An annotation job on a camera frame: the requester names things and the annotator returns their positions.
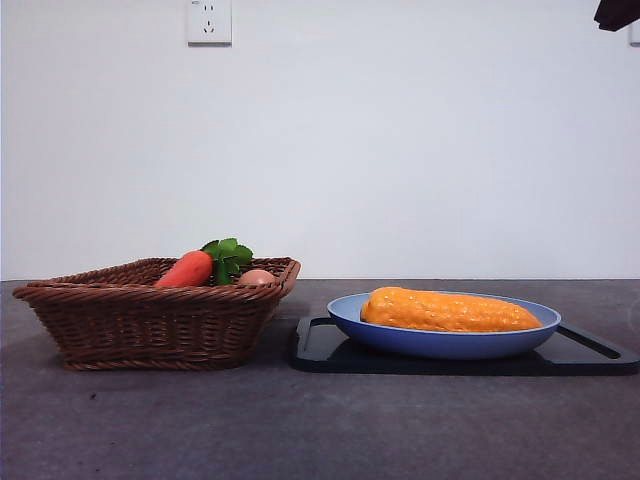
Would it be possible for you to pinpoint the orange-yellow corn cob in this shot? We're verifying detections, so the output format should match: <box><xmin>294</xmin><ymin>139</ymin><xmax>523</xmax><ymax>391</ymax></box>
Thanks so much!
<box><xmin>360</xmin><ymin>286</ymin><xmax>544</xmax><ymax>334</ymax></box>

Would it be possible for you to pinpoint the blue round plate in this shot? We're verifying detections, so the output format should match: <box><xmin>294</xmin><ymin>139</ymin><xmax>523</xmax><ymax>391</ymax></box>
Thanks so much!
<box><xmin>326</xmin><ymin>292</ymin><xmax>562</xmax><ymax>361</ymax></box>

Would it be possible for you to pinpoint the brown wicker basket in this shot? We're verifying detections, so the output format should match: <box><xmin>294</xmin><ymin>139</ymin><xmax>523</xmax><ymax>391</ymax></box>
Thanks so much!
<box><xmin>11</xmin><ymin>256</ymin><xmax>302</xmax><ymax>372</ymax></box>

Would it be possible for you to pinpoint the brown egg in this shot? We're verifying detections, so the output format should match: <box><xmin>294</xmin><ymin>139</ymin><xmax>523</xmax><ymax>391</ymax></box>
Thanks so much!
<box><xmin>237</xmin><ymin>268</ymin><xmax>277</xmax><ymax>287</ymax></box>

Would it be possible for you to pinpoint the black rectangular tray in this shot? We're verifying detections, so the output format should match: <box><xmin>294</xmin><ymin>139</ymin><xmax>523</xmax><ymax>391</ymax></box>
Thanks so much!
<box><xmin>290</xmin><ymin>314</ymin><xmax>640</xmax><ymax>377</ymax></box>

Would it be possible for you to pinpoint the orange carrot with green leaves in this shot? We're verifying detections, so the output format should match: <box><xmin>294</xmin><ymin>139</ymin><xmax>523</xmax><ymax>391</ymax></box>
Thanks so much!
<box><xmin>154</xmin><ymin>237</ymin><xmax>254</xmax><ymax>288</ymax></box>

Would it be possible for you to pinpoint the white wall socket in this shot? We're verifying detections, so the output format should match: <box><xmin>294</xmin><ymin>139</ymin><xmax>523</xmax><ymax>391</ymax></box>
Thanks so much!
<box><xmin>187</xmin><ymin>0</ymin><xmax>234</xmax><ymax>49</ymax></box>

